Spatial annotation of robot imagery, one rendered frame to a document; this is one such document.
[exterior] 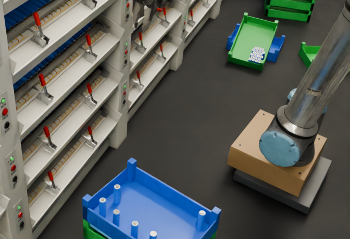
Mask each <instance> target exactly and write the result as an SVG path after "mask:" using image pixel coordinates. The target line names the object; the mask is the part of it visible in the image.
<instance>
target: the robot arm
mask: <svg viewBox="0 0 350 239"><path fill-rule="evenodd" d="M166 1H167V0H165V3H163V2H164V0H133V5H132V12H133V23H134V28H137V26H138V20H139V19H140V18H142V17H144V16H145V18H144V20H143V25H142V32H145V31H146V30H147V29H148V27H149V26H150V25H151V24H153V23H155V22H156V21H157V16H155V12H156V10H157V7H159V6H161V7H165V5H166ZM145 5H146V6H147V7H149V8H148V9H146V10H144V6H145ZM349 71H350V0H347V1H346V2H345V4H344V8H343V9H342V11H341V13H340V15H339V16H338V18H337V20H336V22H335V23H334V25H333V27H332V29H331V30H330V32H329V34H328V35H327V37H326V39H325V41H324V42H323V44H322V46H321V48H320V50H319V51H318V53H317V54H316V56H315V58H314V60H313V61H312V63H311V65H310V67H309V68H308V70H307V72H306V73H305V75H304V77H303V79H302V80H301V82H300V84H299V86H298V88H296V89H293V90H291V91H290V93H289V95H288V96H287V100H286V103H285V105H284V106H281V107H280V108H279V109H278V111H277V112H276V114H275V116H274V118H273V120H272V121H271V123H270V125H269V127H268V128H267V129H266V131H265V132H264V133H263V134H262V135H261V138H260V140H259V149H260V151H261V153H262V154H263V155H264V157H265V158H266V159H267V160H268V161H269V162H271V163H272V164H274V165H277V166H281V167H290V166H292V167H303V166H306V165H308V164H310V163H311V162H312V160H313V158H314V155H315V144H314V141H315V139H316V136H317V134H318V131H319V129H320V126H321V124H322V121H323V119H324V116H325V114H326V112H327V108H328V103H329V101H330V100H331V98H332V97H333V95H334V94H335V92H336V91H337V89H338V88H339V86H340V85H341V83H342V82H343V80H344V79H345V77H346V75H347V74H348V72H349Z"/></svg>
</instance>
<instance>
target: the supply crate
mask: <svg viewBox="0 0 350 239"><path fill-rule="evenodd" d="M136 163H137V161H136V160H135V159H133V158H130V159H129V160H128V162H127V168H125V169H124V170H123V171H122V172H121V173H120V174H118V175H117V176H116V177H115V178H114V179H112V180H111V181H110V182H109V183H108V184H106V185H105V186H104V187H103V188H102V189H101V190H99V191H98V192H97V193H96V194H95V195H93V196H92V197H91V196H90V195H88V194H86V195H85V196H84V197H83V198H82V210H83V219H84V220H86V221H87V222H88V223H90V224H91V225H93V226H95V227H96V228H97V229H99V230H100V231H102V232H103V233H105V234H106V235H108V236H109V237H111V238H112V239H135V238H134V237H133V236H131V223H132V221H137V222H138V223H139V229H138V237H137V239H149V234H150V232H151V231H156V232H157V239H210V238H211V237H212V236H213V234H214V233H215V232H216V231H217V228H218V224H219V220H220V215H221V209H219V208H217V207H214V209H213V210H212V211H211V210H209V209H208V208H206V207H204V206H202V205H201V204H199V203H197V202H196V201H194V200H192V199H190V198H189V197H187V196H185V195H184V194H182V193H180V192H179V191H177V190H175V189H174V188H172V187H170V186H169V185H167V184H165V183H164V182H162V181H160V180H158V179H157V178H155V177H153V176H152V175H150V174H148V173H147V172H145V171H143V170H142V169H140V168H138V167H136ZM116 184H119V185H120V186H121V190H120V204H119V205H115V204H114V185H116ZM102 197H103V198H106V217H105V218H104V217H102V216H101V215H100V214H99V199H100V198H102ZM115 209H118V210H120V227H117V226H116V225H114V224H113V210H115ZM200 210H203V211H205V212H206V215H205V220H204V226H203V229H202V230H201V231H198V230H197V229H196V225H197V219H198V213H199V211H200Z"/></svg>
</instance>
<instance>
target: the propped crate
mask: <svg viewBox="0 0 350 239"><path fill-rule="evenodd" d="M278 22H279V21H277V20H275V22H271V21H267V20H262V19H258V18H254V17H250V16H248V13H246V12H245V13H244V18H243V20H242V22H241V25H240V27H239V30H238V32H237V34H236V37H235V39H234V42H233V44H232V47H231V49H230V51H229V53H228V62H232V63H235V64H238V65H242V66H246V67H249V68H253V69H257V70H260V71H262V70H263V67H264V64H265V62H266V59H267V56H268V53H269V51H270V48H271V45H272V42H273V39H274V36H275V34H276V31H277V28H278ZM255 47H258V48H259V47H260V48H261V49H262V48H263V49H264V52H265V57H264V60H260V63H259V64H256V63H253V62H249V61H248V59H249V58H250V54H251V53H252V49H253V48H255Z"/></svg>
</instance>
